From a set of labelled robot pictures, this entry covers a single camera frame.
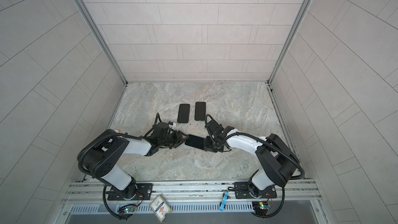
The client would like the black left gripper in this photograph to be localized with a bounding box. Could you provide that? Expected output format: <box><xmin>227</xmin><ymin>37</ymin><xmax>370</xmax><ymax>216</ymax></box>
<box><xmin>158</xmin><ymin>131</ymin><xmax>191</xmax><ymax>150</ymax></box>

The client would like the right circuit board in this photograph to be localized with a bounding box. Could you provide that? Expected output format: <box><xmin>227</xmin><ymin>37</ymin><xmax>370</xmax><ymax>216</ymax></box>
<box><xmin>252</xmin><ymin>201</ymin><xmax>271</xmax><ymax>218</ymax></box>

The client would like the black phone case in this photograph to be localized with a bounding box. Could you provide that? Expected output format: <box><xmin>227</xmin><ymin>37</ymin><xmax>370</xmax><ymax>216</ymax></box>
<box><xmin>177</xmin><ymin>104</ymin><xmax>190</xmax><ymax>123</ymax></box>
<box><xmin>194</xmin><ymin>102</ymin><xmax>206</xmax><ymax>121</ymax></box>

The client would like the blue clip tag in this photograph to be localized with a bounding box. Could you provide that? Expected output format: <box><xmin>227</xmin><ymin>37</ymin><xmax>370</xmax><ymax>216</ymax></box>
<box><xmin>219</xmin><ymin>191</ymin><xmax>229</xmax><ymax>212</ymax></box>

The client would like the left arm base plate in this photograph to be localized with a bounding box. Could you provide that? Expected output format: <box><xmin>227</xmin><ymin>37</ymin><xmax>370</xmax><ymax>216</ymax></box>
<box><xmin>106</xmin><ymin>183</ymin><xmax>153</xmax><ymax>201</ymax></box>

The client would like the white label card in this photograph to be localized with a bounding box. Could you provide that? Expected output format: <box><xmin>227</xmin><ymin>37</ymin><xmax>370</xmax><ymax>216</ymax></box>
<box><xmin>149</xmin><ymin>195</ymin><xmax>172</xmax><ymax>222</ymax></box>

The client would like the aluminium front rail frame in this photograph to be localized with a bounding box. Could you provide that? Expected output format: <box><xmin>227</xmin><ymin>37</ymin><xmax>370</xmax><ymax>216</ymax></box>
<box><xmin>50</xmin><ymin>179</ymin><xmax>332</xmax><ymax>224</ymax></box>

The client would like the left circuit board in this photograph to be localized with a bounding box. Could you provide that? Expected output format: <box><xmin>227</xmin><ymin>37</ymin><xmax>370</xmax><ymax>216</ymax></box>
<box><xmin>118</xmin><ymin>204</ymin><xmax>137</xmax><ymax>214</ymax></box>

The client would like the aluminium corner rail left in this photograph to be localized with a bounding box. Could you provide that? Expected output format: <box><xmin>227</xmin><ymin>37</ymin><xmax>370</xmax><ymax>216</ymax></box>
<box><xmin>73</xmin><ymin>0</ymin><xmax>128</xmax><ymax>85</ymax></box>

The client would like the circuit board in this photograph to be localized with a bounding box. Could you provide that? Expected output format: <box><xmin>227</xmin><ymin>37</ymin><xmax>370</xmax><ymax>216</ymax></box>
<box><xmin>252</xmin><ymin>201</ymin><xmax>271</xmax><ymax>218</ymax></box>
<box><xmin>118</xmin><ymin>204</ymin><xmax>137</xmax><ymax>214</ymax></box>

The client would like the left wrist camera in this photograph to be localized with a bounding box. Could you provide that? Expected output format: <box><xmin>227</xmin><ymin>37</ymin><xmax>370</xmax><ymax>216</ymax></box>
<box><xmin>168</xmin><ymin>121</ymin><xmax>176</xmax><ymax>129</ymax></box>

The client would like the light blue phone case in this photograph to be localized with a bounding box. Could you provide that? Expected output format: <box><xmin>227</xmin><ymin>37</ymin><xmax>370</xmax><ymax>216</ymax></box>
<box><xmin>184</xmin><ymin>135</ymin><xmax>206</xmax><ymax>150</ymax></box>

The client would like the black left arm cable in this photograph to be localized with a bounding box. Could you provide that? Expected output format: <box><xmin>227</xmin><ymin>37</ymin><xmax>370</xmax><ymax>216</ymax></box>
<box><xmin>77</xmin><ymin>112</ymin><xmax>162</xmax><ymax>175</ymax></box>

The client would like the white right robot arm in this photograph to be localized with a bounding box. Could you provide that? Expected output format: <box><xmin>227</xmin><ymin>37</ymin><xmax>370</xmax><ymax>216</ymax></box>
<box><xmin>205</xmin><ymin>118</ymin><xmax>305</xmax><ymax>191</ymax></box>

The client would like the aluminium corner rail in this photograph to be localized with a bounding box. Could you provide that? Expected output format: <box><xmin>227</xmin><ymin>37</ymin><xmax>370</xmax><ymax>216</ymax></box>
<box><xmin>268</xmin><ymin>0</ymin><xmax>312</xmax><ymax>85</ymax></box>
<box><xmin>73</xmin><ymin>0</ymin><xmax>128</xmax><ymax>85</ymax></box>

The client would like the aluminium corner rail right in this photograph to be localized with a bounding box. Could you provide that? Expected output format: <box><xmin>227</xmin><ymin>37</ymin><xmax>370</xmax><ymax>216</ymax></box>
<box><xmin>268</xmin><ymin>0</ymin><xmax>312</xmax><ymax>85</ymax></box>

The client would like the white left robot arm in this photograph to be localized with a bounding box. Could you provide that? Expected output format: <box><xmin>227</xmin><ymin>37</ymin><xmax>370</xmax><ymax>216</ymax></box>
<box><xmin>77</xmin><ymin>122</ymin><xmax>188</xmax><ymax>191</ymax></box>

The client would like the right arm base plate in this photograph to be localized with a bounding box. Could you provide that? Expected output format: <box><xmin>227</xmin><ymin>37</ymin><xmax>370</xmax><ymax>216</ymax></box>
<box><xmin>229</xmin><ymin>181</ymin><xmax>277</xmax><ymax>200</ymax></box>

